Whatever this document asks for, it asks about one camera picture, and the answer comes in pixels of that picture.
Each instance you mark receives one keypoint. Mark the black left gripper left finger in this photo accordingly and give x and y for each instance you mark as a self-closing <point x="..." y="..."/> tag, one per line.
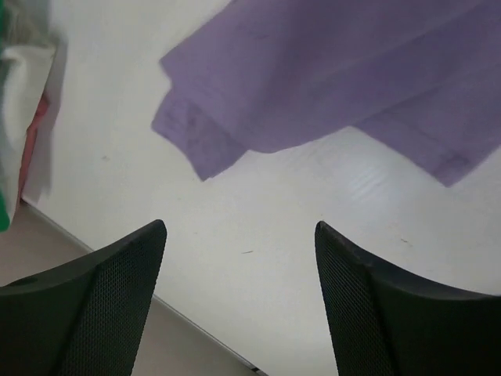
<point x="86" y="316"/>

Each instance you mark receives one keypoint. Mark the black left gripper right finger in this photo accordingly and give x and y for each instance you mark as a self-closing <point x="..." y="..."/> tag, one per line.
<point x="385" y="320"/>

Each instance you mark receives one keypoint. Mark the green t shirt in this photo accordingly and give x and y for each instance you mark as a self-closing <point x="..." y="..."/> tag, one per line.
<point x="5" y="219"/>

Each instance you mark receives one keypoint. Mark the red t shirt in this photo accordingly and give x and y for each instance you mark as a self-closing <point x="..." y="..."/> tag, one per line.
<point x="32" y="133"/>

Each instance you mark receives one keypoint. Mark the purple t shirt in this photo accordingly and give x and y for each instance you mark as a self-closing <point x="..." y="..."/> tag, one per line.
<point x="422" y="77"/>

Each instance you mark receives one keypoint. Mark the cream white t shirt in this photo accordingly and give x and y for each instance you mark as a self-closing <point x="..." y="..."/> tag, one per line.
<point x="29" y="50"/>

